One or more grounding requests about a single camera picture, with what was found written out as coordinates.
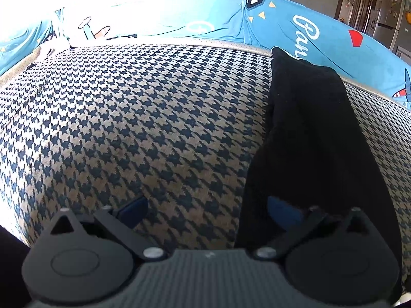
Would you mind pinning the blue printed sofa cover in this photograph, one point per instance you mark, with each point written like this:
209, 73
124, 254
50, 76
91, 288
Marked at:
160, 16

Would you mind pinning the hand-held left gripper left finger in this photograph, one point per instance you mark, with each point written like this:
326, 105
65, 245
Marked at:
133, 210

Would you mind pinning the white cloth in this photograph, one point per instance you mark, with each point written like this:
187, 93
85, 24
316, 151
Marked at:
53, 43

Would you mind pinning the houndstooth sofa seat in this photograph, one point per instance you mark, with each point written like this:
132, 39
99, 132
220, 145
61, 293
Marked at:
128, 118

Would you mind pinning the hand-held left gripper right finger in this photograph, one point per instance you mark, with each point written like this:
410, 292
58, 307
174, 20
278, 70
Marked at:
284, 213

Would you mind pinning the black t-shirt red print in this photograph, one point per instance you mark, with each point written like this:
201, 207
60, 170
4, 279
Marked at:
308, 118

